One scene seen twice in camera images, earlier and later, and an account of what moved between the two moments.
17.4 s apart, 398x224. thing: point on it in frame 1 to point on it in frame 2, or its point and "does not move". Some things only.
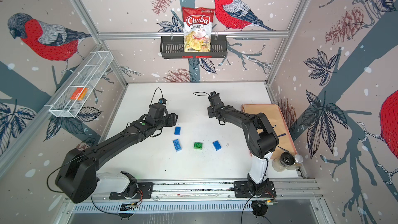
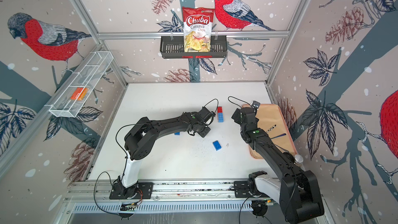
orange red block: x=76 y=93 does not move
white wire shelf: x=75 y=93 does not move
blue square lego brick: x=216 y=145 does not move
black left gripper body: x=170 y=120 to x=204 y=130
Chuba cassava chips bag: x=197 y=23 does not move
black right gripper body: x=211 y=112 to x=237 y=113
